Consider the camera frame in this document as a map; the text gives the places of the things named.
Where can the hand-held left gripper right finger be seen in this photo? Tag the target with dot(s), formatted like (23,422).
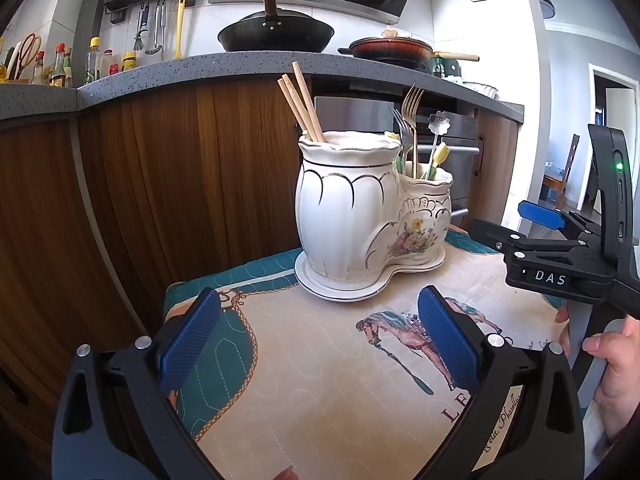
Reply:
(447,342)

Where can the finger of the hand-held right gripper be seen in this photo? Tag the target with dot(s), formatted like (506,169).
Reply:
(492,236)
(542,214)

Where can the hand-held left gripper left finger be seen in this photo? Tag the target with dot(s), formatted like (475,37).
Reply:
(192,340)

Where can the white ceramic utensil holder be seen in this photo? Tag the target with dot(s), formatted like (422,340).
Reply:
(340,210)

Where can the hanging kitchen utensils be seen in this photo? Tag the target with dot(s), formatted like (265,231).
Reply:
(157,30)

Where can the person's right hand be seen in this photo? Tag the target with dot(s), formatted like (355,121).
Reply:
(615,365)

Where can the narrow wooden cabinet door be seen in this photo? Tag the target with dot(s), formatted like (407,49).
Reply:
(495,165)

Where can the white ceramic drip tray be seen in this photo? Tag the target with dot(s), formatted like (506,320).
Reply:
(345,290)

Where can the horse-printed quilted mat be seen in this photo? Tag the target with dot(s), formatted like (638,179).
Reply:
(325,360)

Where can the silver metal fork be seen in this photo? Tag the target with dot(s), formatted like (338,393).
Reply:
(402,127)

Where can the gold metal fork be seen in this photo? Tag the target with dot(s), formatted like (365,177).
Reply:
(414,110)

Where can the wooden cabinet front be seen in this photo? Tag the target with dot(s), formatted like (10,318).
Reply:
(175,170)

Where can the stainless steel oven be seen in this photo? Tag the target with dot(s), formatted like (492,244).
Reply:
(360,115)

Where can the round ceiling lamp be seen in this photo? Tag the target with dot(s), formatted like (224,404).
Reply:
(546,6)

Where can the red-brown frying pan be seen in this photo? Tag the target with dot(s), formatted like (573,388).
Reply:
(390,49)

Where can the bamboo chopstick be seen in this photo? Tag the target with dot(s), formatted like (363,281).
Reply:
(307,102)
(299,107)
(292,107)

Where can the grey speckled countertop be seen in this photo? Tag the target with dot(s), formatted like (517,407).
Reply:
(150,72)

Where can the yellow-lidded jar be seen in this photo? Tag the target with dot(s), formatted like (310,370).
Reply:
(129,61)

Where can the oil bottle with yellow cap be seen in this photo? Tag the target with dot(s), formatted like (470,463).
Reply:
(92,62)

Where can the yellow spatula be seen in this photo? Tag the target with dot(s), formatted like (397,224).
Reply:
(179,30)

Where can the red-capped sauce bottle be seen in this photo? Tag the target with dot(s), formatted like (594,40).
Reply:
(38,67)

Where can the white door frame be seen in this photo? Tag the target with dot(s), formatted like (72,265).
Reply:
(597,100)

